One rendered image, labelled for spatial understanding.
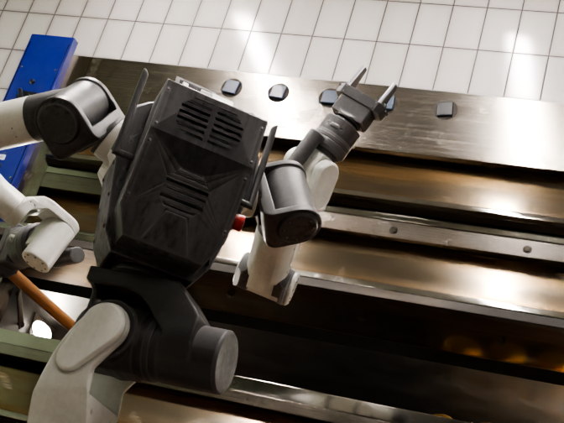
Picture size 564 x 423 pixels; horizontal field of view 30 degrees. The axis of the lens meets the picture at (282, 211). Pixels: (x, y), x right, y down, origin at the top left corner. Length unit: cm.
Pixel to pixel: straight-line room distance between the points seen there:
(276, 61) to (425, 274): 85
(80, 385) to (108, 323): 11
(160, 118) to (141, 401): 117
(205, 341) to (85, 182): 145
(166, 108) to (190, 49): 146
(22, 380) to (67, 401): 118
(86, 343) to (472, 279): 123
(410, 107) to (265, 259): 100
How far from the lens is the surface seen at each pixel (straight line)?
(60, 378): 184
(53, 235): 220
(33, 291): 263
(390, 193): 286
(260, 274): 218
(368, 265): 280
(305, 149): 225
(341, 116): 231
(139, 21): 345
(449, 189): 286
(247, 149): 187
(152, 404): 283
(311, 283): 264
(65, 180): 321
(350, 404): 267
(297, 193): 203
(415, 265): 279
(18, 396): 297
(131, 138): 195
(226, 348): 182
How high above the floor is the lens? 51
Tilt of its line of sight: 23 degrees up
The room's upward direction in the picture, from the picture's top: 17 degrees clockwise
